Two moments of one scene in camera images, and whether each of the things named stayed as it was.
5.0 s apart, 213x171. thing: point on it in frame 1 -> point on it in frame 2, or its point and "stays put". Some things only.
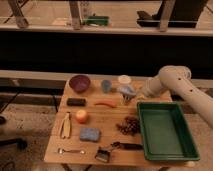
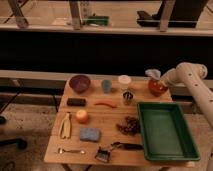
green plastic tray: [165, 132] stays put
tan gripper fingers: [140, 90] -> [161, 81]
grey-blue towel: [127, 90] -> [153, 73]
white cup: [124, 79] stays put
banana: [66, 127] stays put
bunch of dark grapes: [130, 126] stays put
